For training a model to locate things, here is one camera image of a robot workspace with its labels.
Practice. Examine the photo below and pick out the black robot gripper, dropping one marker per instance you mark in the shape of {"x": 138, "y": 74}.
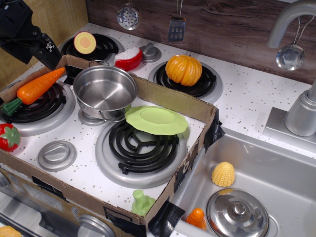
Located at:
{"x": 23, "y": 40}

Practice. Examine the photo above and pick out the light green toy broccoli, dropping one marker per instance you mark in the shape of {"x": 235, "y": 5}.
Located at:
{"x": 142, "y": 203}

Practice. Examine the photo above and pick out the stainless steel pot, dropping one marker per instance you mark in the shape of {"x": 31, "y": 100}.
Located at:
{"x": 105, "y": 92}

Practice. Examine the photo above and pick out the steel pot lid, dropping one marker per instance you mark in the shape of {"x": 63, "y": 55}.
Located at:
{"x": 237, "y": 213}

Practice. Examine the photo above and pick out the orange toy carrot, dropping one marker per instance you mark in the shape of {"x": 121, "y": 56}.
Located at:
{"x": 32, "y": 91}

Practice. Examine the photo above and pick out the halved toy fruit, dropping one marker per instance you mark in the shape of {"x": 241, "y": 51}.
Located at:
{"x": 85, "y": 42}

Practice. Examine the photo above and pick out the back left stove burner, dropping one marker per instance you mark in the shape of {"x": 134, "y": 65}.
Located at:
{"x": 106, "y": 49}

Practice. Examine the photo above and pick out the front left stove burner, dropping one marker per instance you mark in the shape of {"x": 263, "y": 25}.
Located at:
{"x": 46, "y": 113}

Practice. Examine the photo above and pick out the silver middle stove knob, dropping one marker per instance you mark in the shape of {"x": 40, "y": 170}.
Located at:
{"x": 89, "y": 120}

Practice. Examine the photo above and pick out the silver stove knob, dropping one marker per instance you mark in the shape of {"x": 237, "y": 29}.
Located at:
{"x": 89, "y": 120}
{"x": 57, "y": 156}
{"x": 150, "y": 53}

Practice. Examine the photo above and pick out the hanging steel skimmer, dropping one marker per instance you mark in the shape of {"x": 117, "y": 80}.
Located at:
{"x": 129, "y": 16}

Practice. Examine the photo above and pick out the red toy strawberry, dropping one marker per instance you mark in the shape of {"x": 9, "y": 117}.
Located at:
{"x": 10, "y": 137}

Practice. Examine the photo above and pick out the silver back stove knob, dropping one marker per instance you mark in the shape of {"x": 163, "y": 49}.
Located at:
{"x": 150, "y": 53}

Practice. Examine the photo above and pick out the silver front stove knob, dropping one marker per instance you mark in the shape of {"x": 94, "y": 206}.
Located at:
{"x": 57, "y": 156}

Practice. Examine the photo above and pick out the hanging steel spatula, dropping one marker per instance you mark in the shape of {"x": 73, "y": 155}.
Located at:
{"x": 177, "y": 25}

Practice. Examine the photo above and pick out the light green plastic plate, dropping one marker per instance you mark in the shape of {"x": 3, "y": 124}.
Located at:
{"x": 157, "y": 121}

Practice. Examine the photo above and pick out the orange toy pumpkin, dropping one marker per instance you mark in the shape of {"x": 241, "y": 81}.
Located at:
{"x": 183, "y": 69}

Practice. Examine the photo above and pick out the back right stove burner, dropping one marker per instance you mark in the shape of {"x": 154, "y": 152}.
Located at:
{"x": 204, "y": 83}

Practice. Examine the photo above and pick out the silver oven front knob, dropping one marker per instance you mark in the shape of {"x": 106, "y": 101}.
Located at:
{"x": 93, "y": 227}

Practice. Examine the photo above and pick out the yellow toy at corner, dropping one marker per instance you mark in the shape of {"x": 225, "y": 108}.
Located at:
{"x": 8, "y": 231}

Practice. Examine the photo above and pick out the cardboard fence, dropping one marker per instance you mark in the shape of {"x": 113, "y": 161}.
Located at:
{"x": 41, "y": 203}

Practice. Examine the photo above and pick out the yellow toy corn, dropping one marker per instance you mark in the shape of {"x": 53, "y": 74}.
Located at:
{"x": 223, "y": 174}

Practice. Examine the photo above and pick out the small orange toy bottle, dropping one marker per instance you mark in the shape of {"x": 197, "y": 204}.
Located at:
{"x": 197, "y": 218}

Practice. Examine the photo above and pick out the hanging steel ladle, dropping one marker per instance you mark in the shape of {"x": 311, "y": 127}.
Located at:
{"x": 291, "y": 57}

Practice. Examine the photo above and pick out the silver sink basin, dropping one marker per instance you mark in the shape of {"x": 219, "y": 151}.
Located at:
{"x": 284, "y": 182}

